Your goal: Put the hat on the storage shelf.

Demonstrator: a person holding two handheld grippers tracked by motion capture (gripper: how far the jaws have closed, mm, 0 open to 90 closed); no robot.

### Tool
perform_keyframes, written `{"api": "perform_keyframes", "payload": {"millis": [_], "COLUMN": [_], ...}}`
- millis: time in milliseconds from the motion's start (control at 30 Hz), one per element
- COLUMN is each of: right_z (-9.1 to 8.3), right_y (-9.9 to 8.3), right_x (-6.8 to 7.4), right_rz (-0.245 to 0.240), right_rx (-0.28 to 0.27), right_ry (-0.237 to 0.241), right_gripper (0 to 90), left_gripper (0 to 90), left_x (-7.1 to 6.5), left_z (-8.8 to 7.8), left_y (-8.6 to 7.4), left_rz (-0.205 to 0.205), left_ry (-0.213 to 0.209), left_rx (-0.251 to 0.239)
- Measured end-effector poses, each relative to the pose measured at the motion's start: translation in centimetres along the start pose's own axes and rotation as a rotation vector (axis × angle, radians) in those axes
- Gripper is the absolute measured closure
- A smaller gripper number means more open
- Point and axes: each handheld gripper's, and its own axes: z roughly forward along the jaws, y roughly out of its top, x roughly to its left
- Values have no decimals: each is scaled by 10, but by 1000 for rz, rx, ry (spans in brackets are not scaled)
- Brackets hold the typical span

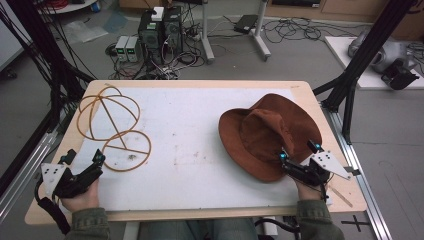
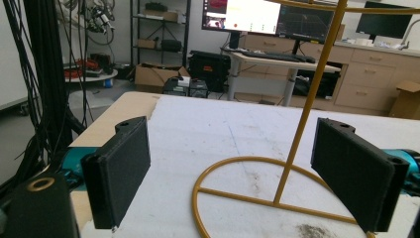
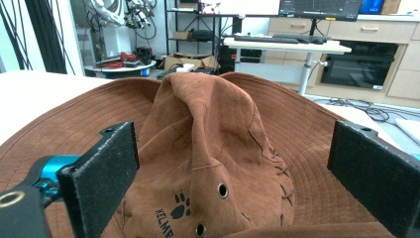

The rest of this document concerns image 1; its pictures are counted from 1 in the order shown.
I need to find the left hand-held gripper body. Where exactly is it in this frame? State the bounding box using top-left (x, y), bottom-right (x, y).
top-left (40, 162), bottom-right (104, 200)

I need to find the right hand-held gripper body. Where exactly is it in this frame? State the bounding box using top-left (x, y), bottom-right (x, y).
top-left (282, 150), bottom-right (353, 188)

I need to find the brown felt hat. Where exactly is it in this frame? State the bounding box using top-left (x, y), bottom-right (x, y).
top-left (218, 93), bottom-right (324, 184)

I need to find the person's right hand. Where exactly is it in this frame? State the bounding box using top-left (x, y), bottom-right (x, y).
top-left (294, 177), bottom-right (327, 202)

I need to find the person's left hand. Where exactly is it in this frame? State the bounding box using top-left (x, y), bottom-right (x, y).
top-left (61, 179), bottom-right (101, 214)

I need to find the thin wooden stick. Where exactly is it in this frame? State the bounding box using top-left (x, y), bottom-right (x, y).
top-left (327, 184), bottom-right (354, 209)

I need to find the white table mat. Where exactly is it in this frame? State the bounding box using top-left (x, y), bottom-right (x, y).
top-left (70, 87), bottom-right (333, 212)

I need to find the white floor board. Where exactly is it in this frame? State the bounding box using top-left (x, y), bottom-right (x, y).
top-left (324, 35), bottom-right (424, 91)

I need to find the black device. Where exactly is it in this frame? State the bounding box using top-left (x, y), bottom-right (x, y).
top-left (380, 58), bottom-right (421, 91)

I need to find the grey power supply unit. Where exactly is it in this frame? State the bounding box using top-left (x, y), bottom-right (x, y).
top-left (125, 35), bottom-right (143, 63)
top-left (114, 35), bottom-right (130, 63)

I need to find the grey rounded machine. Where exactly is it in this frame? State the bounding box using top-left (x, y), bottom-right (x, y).
top-left (347, 30), bottom-right (415, 75)

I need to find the white stand leg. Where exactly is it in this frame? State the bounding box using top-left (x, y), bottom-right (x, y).
top-left (250, 0), bottom-right (272, 62)
top-left (199, 0), bottom-right (216, 65)

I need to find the clear plastic sheet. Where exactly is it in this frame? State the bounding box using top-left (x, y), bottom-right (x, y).
top-left (62, 19), bottom-right (110, 45)

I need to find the black computer tower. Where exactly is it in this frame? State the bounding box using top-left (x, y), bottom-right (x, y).
top-left (162, 5), bottom-right (184, 57)
top-left (137, 9), bottom-right (165, 65)

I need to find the white cabinet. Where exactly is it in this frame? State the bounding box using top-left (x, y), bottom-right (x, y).
top-left (0, 0), bottom-right (27, 73)

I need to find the bluish plastic sheet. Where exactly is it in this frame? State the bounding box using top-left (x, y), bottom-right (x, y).
top-left (102, 11), bottom-right (130, 34)

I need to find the flat black box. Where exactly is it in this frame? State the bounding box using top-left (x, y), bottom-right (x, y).
top-left (233, 14), bottom-right (260, 35)

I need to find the round white table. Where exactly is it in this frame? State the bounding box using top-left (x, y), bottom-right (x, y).
top-left (37, 0), bottom-right (98, 15)

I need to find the white box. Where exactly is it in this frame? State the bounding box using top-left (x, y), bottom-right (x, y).
top-left (151, 6), bottom-right (165, 22)

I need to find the aluminium rail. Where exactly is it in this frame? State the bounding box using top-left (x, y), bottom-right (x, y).
top-left (0, 129), bottom-right (60, 223)
top-left (320, 101), bottom-right (394, 240)

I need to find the black wrist strap cable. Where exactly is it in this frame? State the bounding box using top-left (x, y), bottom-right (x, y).
top-left (34, 178), bottom-right (72, 235)

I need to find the black cable under table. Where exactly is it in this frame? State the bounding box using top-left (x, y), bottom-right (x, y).
top-left (254, 217), bottom-right (302, 240)

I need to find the black frame post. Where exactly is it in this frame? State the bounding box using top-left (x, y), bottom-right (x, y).
top-left (0, 0), bottom-right (95, 198)
top-left (312, 0), bottom-right (421, 145)

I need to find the tangle of black cables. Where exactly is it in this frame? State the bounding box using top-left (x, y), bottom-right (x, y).
top-left (261, 15), bottom-right (365, 45)

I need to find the tangle of cables by computers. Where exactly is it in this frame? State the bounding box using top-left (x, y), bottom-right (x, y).
top-left (105, 19), bottom-right (207, 81)

